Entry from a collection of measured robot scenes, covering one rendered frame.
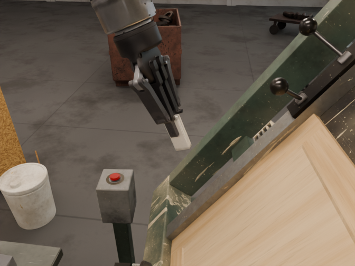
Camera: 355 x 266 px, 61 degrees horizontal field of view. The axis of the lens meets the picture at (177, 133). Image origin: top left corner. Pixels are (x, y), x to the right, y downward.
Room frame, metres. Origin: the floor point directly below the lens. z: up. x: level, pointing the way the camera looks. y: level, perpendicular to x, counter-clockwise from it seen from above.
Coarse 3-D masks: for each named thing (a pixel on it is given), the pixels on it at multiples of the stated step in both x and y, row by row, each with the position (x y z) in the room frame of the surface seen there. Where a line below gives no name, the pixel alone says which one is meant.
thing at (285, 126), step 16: (352, 80) 0.59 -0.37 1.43; (320, 96) 0.60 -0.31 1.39; (336, 96) 0.59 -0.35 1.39; (288, 112) 0.64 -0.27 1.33; (304, 112) 0.60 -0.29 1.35; (320, 112) 0.60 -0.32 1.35; (272, 128) 0.64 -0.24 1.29; (288, 128) 0.60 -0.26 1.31; (256, 144) 0.64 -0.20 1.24; (272, 144) 0.60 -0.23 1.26; (240, 160) 0.63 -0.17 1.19; (256, 160) 0.60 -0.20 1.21; (224, 176) 0.63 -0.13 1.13; (240, 176) 0.60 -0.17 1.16; (208, 192) 0.63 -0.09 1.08; (224, 192) 0.60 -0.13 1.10; (192, 208) 0.62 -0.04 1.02; (176, 224) 0.62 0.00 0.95
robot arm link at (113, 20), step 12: (96, 0) 0.47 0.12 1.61; (108, 0) 0.46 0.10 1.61; (120, 0) 0.46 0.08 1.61; (132, 0) 0.47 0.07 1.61; (144, 0) 0.48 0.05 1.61; (96, 12) 0.48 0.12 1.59; (108, 12) 0.46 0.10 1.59; (120, 12) 0.46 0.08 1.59; (132, 12) 0.46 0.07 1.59; (144, 12) 0.47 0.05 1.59; (108, 24) 0.46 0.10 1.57; (120, 24) 0.46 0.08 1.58; (132, 24) 0.46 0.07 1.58; (144, 24) 0.48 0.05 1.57
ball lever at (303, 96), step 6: (276, 78) 0.58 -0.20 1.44; (282, 78) 0.57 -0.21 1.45; (270, 84) 0.57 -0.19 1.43; (276, 84) 0.56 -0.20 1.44; (282, 84) 0.56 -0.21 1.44; (288, 84) 0.57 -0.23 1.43; (270, 90) 0.57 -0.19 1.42; (276, 90) 0.56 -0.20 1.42; (282, 90) 0.56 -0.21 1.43; (288, 90) 0.59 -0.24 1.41; (294, 96) 0.60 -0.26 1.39; (300, 96) 0.61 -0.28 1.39; (306, 96) 0.61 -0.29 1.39; (300, 102) 0.61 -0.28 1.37
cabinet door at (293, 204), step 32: (320, 128) 0.54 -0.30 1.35; (288, 160) 0.53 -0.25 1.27; (320, 160) 0.46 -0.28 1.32; (256, 192) 0.52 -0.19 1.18; (288, 192) 0.45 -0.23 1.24; (320, 192) 0.40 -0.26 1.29; (352, 192) 0.36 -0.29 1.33; (192, 224) 0.60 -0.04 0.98; (224, 224) 0.51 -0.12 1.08; (256, 224) 0.44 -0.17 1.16; (288, 224) 0.39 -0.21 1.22; (320, 224) 0.35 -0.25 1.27; (352, 224) 0.31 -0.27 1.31; (192, 256) 0.49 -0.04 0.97; (224, 256) 0.42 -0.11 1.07; (256, 256) 0.37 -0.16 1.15; (288, 256) 0.33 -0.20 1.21; (320, 256) 0.30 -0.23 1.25; (352, 256) 0.27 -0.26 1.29
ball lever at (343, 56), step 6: (306, 18) 0.67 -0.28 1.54; (312, 18) 0.67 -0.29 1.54; (300, 24) 0.67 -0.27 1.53; (306, 24) 0.66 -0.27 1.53; (312, 24) 0.66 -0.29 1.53; (300, 30) 0.67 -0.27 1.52; (306, 30) 0.66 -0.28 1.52; (312, 30) 0.65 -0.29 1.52; (318, 36) 0.65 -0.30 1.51; (324, 42) 0.64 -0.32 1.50; (330, 42) 0.64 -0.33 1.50; (330, 48) 0.64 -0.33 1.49; (336, 48) 0.63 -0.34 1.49; (342, 54) 0.62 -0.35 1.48; (348, 54) 0.61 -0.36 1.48; (342, 60) 0.61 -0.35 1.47
